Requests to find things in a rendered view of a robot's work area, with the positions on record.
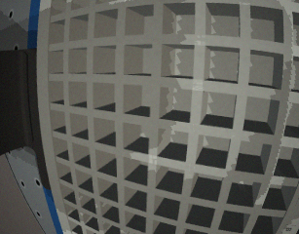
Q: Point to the blue tape outline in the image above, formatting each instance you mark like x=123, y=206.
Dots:
x=32, y=43

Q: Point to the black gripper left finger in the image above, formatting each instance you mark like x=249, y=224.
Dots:
x=19, y=113

